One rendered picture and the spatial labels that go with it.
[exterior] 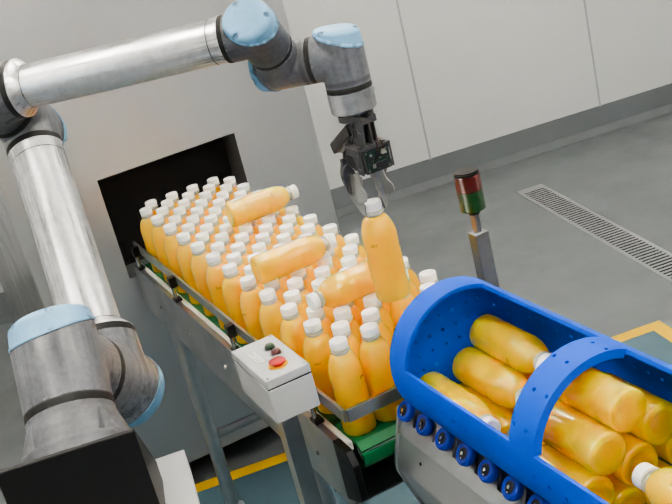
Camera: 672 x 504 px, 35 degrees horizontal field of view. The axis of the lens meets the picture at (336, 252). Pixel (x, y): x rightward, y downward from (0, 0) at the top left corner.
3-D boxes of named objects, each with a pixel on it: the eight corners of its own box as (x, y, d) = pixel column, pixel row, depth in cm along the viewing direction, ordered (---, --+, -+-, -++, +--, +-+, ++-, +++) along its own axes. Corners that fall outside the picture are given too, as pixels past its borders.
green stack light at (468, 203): (469, 215, 257) (465, 196, 255) (455, 210, 262) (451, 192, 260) (491, 206, 259) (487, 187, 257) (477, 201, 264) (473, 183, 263)
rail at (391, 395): (350, 423, 222) (346, 410, 221) (348, 421, 223) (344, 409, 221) (507, 348, 236) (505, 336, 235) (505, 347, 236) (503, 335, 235)
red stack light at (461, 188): (465, 196, 255) (462, 181, 253) (451, 191, 260) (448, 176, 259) (487, 187, 257) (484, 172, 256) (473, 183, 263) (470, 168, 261)
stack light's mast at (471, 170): (474, 238, 259) (461, 177, 253) (460, 233, 264) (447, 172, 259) (495, 229, 261) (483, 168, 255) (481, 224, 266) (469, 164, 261)
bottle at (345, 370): (338, 433, 228) (317, 357, 221) (353, 415, 233) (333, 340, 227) (367, 435, 224) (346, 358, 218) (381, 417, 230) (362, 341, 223)
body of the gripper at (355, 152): (363, 180, 207) (349, 121, 203) (343, 173, 215) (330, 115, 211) (397, 167, 210) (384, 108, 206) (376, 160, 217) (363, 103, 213)
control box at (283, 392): (278, 424, 218) (265, 381, 214) (242, 391, 235) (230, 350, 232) (321, 405, 221) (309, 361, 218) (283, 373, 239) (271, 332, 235)
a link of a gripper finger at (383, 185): (395, 212, 214) (378, 172, 210) (381, 206, 219) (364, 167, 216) (407, 204, 215) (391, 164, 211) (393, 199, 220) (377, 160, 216)
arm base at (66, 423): (9, 468, 166) (-3, 409, 170) (38, 495, 183) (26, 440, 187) (129, 431, 169) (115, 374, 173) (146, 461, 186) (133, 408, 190)
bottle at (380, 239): (384, 286, 229) (364, 205, 223) (414, 284, 226) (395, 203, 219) (372, 301, 223) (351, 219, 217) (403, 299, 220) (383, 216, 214)
